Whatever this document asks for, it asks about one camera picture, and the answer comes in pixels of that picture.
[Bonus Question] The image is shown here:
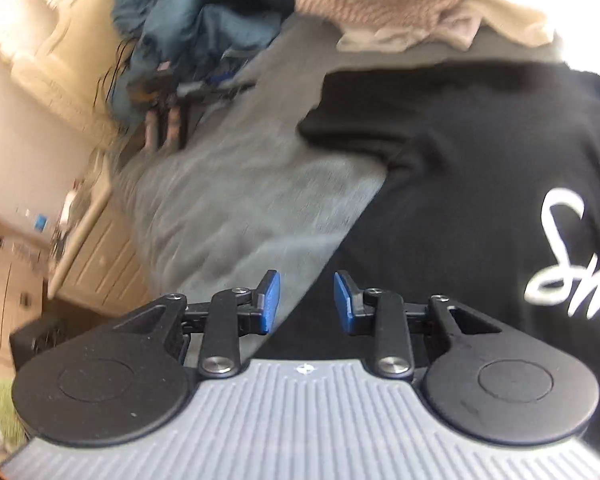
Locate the black clamp device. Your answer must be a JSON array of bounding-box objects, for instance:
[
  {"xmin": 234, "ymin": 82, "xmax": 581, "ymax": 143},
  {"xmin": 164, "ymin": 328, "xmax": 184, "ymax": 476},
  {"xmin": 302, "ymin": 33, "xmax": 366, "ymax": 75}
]
[{"xmin": 124, "ymin": 59, "xmax": 257, "ymax": 153}]

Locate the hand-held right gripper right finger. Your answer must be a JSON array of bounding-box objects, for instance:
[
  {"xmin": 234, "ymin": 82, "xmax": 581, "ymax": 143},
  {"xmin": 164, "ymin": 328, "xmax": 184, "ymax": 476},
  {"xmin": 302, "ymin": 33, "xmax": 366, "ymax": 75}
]
[{"xmin": 333, "ymin": 270, "xmax": 504, "ymax": 379}]

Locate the cream fluffy sweater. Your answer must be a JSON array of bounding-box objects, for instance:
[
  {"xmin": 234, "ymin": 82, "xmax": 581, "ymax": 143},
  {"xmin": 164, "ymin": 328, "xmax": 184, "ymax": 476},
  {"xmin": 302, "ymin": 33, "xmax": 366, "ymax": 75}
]
[{"xmin": 445, "ymin": 0, "xmax": 557, "ymax": 47}]

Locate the cream nightstand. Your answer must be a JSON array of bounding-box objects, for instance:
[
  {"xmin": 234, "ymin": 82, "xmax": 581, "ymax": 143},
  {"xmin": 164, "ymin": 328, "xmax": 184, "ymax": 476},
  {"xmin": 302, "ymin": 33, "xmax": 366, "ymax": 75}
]
[{"xmin": 45, "ymin": 152, "xmax": 153, "ymax": 311}]

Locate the teal puffy duvet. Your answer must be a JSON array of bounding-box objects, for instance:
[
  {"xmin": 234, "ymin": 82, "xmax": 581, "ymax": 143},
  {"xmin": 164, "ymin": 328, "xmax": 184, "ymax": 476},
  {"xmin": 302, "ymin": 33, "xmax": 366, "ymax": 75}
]
[{"xmin": 107, "ymin": 0, "xmax": 307, "ymax": 123}]

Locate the wooden cabinet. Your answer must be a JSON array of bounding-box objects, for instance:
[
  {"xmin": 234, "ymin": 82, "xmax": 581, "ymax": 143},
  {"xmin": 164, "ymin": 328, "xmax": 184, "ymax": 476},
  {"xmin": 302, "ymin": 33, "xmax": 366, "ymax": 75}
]
[{"xmin": 0, "ymin": 200, "xmax": 51, "ymax": 366}]

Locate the grey fleece blanket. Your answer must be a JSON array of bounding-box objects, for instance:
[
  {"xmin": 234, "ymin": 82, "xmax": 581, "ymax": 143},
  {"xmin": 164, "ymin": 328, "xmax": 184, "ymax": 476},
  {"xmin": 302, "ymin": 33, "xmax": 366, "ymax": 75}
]
[{"xmin": 111, "ymin": 10, "xmax": 586, "ymax": 311}]

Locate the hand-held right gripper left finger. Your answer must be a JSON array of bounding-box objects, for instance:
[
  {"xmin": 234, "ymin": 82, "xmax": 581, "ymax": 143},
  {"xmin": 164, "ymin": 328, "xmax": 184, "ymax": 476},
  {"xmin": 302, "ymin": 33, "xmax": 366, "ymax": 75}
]
[{"xmin": 111, "ymin": 270, "xmax": 282, "ymax": 379}]

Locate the pale thin garment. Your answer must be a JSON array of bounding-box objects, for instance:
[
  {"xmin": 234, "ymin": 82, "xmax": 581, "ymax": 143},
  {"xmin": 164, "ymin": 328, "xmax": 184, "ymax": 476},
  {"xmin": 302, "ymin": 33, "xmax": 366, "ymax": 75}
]
[{"xmin": 336, "ymin": 12, "xmax": 483, "ymax": 54}]

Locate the black crate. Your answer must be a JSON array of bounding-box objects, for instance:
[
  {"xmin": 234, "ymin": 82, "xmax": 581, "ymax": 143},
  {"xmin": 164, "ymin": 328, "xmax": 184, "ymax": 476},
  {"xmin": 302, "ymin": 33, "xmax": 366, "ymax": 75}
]
[{"xmin": 9, "ymin": 310, "xmax": 70, "ymax": 373}]

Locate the black t-shirt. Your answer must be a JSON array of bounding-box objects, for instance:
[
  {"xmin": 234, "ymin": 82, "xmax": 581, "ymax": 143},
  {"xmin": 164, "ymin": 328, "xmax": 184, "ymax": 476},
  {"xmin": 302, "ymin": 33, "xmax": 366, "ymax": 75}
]
[{"xmin": 260, "ymin": 60, "xmax": 600, "ymax": 378}]

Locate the person's camouflage clothing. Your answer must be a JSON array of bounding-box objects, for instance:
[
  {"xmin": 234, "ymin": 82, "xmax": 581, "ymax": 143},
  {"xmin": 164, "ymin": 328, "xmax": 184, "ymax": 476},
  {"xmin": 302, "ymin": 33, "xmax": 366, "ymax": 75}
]
[{"xmin": 0, "ymin": 379, "xmax": 28, "ymax": 443}]

